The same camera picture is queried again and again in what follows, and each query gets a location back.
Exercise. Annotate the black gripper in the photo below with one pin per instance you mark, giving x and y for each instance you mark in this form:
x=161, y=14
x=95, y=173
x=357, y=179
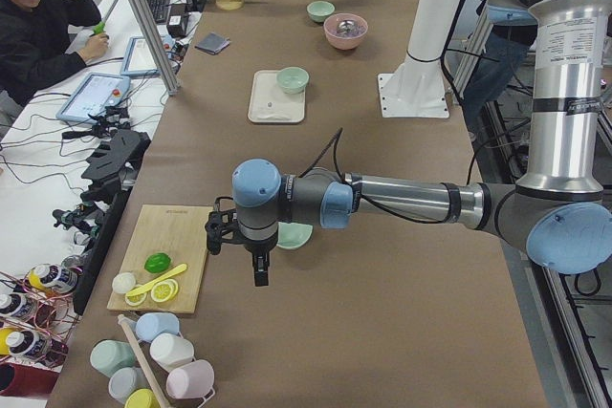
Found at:
x=258, y=246

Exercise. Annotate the green bowl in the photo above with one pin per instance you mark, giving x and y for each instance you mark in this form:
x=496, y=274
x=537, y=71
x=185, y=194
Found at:
x=293, y=235
x=292, y=80

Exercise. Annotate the green bowl end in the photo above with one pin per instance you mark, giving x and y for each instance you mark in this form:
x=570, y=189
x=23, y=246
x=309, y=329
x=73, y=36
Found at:
x=320, y=10

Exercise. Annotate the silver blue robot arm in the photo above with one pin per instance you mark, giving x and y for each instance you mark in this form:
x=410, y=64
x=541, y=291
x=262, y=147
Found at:
x=553, y=213

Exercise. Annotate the yellow plastic knife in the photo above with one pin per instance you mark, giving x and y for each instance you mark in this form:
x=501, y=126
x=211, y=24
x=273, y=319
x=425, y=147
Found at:
x=149, y=285

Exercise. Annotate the bamboo cutting board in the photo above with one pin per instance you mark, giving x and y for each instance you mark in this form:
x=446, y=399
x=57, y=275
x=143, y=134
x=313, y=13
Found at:
x=179, y=232

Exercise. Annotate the lemon slice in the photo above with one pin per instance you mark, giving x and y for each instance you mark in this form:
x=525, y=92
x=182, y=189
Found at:
x=134, y=300
x=164, y=291

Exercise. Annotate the green lime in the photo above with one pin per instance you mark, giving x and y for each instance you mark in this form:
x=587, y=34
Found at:
x=157, y=262

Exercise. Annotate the white cup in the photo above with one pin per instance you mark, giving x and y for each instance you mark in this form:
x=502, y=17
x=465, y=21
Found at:
x=171, y=351

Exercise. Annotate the blue cup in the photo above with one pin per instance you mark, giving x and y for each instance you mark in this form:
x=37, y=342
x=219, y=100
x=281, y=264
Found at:
x=152, y=324

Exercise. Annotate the pink cup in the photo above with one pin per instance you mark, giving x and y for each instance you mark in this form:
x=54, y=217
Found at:
x=192, y=380

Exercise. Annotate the white garlic bulb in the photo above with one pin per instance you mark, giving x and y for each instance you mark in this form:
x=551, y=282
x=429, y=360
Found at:
x=123, y=282

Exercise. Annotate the cream serving tray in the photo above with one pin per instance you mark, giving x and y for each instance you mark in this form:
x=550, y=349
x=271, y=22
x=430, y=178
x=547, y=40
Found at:
x=270, y=105

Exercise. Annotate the wooden cup rack pole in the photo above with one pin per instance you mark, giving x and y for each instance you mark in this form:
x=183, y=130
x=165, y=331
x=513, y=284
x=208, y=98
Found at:
x=157, y=390

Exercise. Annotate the black gripper stand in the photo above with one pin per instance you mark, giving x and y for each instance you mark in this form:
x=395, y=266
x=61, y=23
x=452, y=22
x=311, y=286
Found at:
x=105, y=165

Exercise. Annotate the green cup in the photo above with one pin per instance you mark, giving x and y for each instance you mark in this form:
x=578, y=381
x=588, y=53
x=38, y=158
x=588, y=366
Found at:
x=108, y=356

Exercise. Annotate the yellow cup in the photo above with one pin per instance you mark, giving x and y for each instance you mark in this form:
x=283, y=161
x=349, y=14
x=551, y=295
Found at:
x=142, y=398

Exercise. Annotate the grey cup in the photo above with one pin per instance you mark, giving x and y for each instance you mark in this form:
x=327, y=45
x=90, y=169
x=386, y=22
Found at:
x=124, y=382

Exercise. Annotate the green bowl on tray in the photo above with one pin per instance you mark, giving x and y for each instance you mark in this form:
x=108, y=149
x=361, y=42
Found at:
x=292, y=80

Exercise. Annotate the yellow paint bottle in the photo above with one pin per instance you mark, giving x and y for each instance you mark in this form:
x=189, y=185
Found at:
x=57, y=278

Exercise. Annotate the grey folded cloth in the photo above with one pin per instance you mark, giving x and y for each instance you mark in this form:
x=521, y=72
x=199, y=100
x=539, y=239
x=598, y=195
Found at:
x=213, y=43

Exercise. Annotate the teach pendant tablet far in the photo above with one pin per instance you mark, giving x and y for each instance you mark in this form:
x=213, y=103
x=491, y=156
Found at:
x=138, y=60

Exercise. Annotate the teach pendant tablet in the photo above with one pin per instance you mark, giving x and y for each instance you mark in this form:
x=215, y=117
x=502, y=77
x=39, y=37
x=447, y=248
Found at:
x=93, y=96
x=138, y=60

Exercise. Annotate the teach pendant tablet near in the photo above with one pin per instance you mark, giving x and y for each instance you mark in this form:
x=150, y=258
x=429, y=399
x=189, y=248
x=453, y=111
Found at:
x=93, y=96

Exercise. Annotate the pink bowl with ice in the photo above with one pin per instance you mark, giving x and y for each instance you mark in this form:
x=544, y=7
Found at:
x=344, y=43

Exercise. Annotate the metal ice scoop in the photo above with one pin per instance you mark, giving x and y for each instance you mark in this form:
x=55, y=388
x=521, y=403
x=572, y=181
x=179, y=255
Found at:
x=347, y=28

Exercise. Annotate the seated person in black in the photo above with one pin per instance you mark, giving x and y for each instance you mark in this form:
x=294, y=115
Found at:
x=35, y=40

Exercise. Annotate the aluminium frame post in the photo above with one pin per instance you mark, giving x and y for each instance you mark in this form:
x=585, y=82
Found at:
x=153, y=39

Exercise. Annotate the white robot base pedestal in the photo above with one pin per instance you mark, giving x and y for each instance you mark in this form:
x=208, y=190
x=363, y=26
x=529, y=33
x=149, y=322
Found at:
x=417, y=88

